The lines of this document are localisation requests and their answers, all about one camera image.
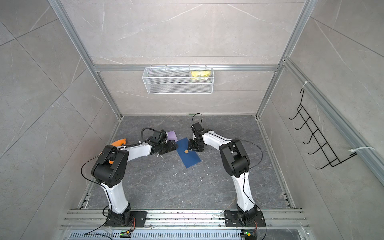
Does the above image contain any purple envelope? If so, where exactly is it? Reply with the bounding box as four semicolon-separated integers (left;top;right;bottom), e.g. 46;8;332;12
167;131;178;142

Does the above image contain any dark blue envelope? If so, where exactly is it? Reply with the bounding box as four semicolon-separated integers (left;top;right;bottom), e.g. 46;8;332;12
176;138;201;168

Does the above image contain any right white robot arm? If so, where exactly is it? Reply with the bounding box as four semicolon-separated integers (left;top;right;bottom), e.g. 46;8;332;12
189;127;266;227

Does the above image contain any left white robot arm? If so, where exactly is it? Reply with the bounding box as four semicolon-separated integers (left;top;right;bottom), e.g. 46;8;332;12
92;140;178;227

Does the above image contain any orange fish plush toy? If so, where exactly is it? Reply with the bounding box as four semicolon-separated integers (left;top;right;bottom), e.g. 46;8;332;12
111;139;127;148

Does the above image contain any yellow item in basket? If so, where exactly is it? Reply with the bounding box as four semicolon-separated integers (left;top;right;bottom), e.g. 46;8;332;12
189;70;212;81

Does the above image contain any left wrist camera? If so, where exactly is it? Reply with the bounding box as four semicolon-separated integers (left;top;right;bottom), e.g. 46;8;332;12
152;130;168;144

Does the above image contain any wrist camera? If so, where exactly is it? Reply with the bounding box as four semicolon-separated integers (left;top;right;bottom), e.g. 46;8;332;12
152;130;168;144
191;122;204;137

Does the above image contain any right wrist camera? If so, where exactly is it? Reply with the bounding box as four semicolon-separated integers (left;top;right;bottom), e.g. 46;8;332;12
191;122;204;137

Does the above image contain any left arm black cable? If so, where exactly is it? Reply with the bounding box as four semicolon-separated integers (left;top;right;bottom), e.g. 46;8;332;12
140;127;160;143

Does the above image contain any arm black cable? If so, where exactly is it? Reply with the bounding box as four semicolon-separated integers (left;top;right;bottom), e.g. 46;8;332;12
140;127;160;143
239;139;264;172

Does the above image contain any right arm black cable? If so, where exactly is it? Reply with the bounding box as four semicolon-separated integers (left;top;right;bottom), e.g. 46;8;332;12
239;139;264;172

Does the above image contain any white wire mesh basket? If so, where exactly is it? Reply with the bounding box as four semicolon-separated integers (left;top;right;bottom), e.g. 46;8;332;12
142;66;215;95

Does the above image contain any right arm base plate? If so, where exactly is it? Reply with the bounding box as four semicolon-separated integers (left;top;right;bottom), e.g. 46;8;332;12
224;210;266;228

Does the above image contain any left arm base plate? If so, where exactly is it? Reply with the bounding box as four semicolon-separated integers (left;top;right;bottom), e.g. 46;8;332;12
104;210;148;228

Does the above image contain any aluminium mounting rail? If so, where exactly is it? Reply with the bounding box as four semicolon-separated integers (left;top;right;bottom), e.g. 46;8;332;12
57;209;314;240

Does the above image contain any black wire hook rack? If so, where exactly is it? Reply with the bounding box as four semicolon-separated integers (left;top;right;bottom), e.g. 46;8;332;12
289;89;358;170

